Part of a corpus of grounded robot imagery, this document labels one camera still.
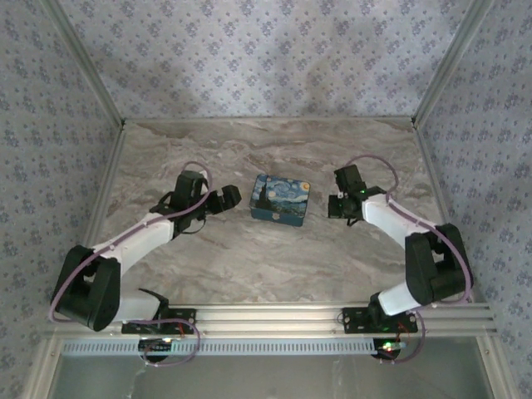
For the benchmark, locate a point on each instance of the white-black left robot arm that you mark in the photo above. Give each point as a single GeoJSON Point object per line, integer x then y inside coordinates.
{"type": "Point", "coordinates": [137, 241]}

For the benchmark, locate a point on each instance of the aluminium frame corner post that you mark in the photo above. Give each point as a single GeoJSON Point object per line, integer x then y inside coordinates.
{"type": "Point", "coordinates": [86, 62]}
{"type": "Point", "coordinates": [451, 62]}

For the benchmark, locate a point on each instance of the aluminium frame leg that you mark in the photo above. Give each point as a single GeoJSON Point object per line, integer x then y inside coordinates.
{"type": "Point", "coordinates": [41, 370]}
{"type": "Point", "coordinates": [492, 370]}

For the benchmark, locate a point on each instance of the aluminium table side rail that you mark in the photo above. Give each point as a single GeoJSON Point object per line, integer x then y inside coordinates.
{"type": "Point", "coordinates": [101, 208]}
{"type": "Point", "coordinates": [435, 174]}

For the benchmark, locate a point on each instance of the wide aluminium mounting rail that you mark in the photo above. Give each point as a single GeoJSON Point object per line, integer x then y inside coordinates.
{"type": "Point", "coordinates": [266, 320]}

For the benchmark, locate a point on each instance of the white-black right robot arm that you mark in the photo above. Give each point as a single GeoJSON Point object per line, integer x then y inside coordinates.
{"type": "Point", "coordinates": [386, 216]}

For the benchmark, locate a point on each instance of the aluminium table rear rail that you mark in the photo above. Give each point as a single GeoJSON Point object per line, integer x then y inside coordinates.
{"type": "Point", "coordinates": [266, 120]}

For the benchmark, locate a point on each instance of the black controller board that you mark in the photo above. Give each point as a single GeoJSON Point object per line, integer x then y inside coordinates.
{"type": "Point", "coordinates": [156, 345]}
{"type": "Point", "coordinates": [386, 347]}

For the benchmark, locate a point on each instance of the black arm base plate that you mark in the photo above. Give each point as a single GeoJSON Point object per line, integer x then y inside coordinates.
{"type": "Point", "coordinates": [353, 320]}
{"type": "Point", "coordinates": [183, 320]}

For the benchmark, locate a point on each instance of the starry night print tin box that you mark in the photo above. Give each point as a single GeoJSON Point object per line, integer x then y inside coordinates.
{"type": "Point", "coordinates": [282, 195]}

